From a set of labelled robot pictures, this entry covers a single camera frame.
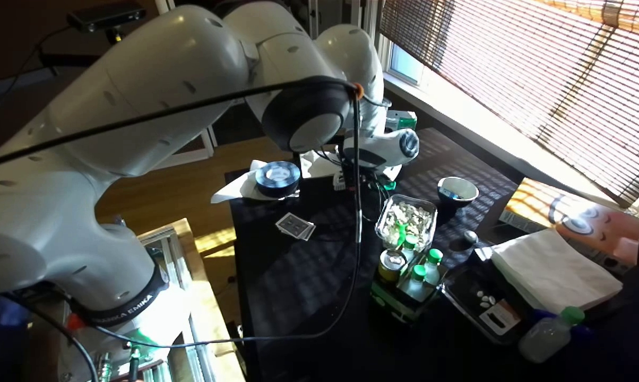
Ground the green box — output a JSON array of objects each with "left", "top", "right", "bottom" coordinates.
[{"left": 368, "top": 271, "right": 444, "bottom": 326}]

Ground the green capped squeeze bottle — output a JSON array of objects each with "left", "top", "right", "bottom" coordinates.
[{"left": 519, "top": 306, "right": 588, "bottom": 366}]

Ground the folded white napkin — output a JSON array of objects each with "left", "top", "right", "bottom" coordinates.
[{"left": 299, "top": 148, "right": 348, "bottom": 183}]

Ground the black mounted camera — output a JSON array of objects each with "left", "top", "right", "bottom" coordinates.
[{"left": 66, "top": 3, "right": 148, "bottom": 35}]

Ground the blue tape roll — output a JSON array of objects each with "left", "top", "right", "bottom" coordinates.
[{"left": 252, "top": 158, "right": 303, "bottom": 199}]

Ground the black electronic scale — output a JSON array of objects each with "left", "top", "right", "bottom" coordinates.
[{"left": 440, "top": 256, "right": 548, "bottom": 347}]

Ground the white label card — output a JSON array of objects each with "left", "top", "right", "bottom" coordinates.
[{"left": 477, "top": 297, "right": 523, "bottom": 339}]

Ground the green capped small bottle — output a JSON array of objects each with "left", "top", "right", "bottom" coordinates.
[
  {"left": 422, "top": 245, "right": 449, "bottom": 289},
  {"left": 402, "top": 261, "right": 434, "bottom": 303}
]

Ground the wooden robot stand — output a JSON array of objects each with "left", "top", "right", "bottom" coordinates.
[{"left": 91, "top": 217, "right": 244, "bottom": 382}]

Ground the small card pack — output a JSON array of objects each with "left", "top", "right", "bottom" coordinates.
[{"left": 275, "top": 210, "right": 318, "bottom": 243}]

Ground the clear plastic container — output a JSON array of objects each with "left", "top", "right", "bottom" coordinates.
[{"left": 372, "top": 192, "right": 440, "bottom": 255}]

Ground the white paper sheet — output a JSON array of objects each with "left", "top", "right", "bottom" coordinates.
[{"left": 208, "top": 157, "right": 303, "bottom": 207}]

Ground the pink plush toy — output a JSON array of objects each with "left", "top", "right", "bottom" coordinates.
[{"left": 554, "top": 199, "right": 639, "bottom": 271}]

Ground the metal spoon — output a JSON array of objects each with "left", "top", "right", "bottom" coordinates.
[{"left": 460, "top": 227, "right": 496, "bottom": 262}]

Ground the green plastic utensil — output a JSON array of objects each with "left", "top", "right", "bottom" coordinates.
[{"left": 392, "top": 220, "right": 415, "bottom": 249}]

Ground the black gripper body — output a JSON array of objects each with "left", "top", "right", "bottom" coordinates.
[{"left": 339, "top": 144, "right": 390, "bottom": 179}]

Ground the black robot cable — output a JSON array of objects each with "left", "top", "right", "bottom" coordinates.
[{"left": 0, "top": 74, "right": 372, "bottom": 352}]

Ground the yellow striped book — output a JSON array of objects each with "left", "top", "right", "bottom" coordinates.
[{"left": 499, "top": 175, "right": 581, "bottom": 235}]

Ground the white folded towel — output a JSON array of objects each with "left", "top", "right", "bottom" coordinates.
[{"left": 491, "top": 227, "right": 627, "bottom": 316}]

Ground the bamboo window blind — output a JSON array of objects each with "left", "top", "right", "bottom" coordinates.
[{"left": 375, "top": 0, "right": 639, "bottom": 207}]

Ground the yellow tin can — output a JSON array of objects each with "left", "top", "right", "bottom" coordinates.
[{"left": 375, "top": 247, "right": 410, "bottom": 286}]

